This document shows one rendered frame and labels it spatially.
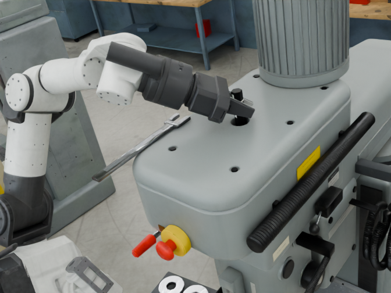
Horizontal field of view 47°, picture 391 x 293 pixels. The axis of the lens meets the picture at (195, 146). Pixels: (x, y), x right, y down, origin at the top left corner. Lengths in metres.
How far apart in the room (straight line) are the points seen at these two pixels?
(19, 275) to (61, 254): 0.11
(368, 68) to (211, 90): 0.65
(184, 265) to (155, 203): 2.42
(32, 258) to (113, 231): 2.65
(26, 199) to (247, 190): 0.54
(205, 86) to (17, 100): 0.40
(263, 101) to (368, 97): 0.36
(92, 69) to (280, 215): 0.45
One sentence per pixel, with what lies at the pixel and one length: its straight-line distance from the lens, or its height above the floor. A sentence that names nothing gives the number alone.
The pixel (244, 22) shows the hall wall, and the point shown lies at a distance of 6.35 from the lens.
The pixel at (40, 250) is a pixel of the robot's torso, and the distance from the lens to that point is 1.09.
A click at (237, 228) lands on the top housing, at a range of 0.77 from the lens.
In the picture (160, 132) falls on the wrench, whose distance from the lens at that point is 0.91.
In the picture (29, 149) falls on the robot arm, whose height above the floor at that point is 1.87.
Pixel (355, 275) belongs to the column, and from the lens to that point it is 1.62.
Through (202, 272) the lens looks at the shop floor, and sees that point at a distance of 3.18.
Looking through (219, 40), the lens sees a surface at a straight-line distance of 6.23.
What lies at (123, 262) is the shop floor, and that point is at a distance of 3.42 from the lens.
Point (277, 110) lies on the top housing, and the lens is 0.93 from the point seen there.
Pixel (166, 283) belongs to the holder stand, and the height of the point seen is 1.11.
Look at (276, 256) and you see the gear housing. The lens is 0.93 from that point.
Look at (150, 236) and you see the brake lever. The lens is 0.95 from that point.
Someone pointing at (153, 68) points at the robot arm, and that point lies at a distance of 0.79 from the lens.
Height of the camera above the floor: 2.34
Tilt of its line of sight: 32 degrees down
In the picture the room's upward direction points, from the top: 12 degrees counter-clockwise
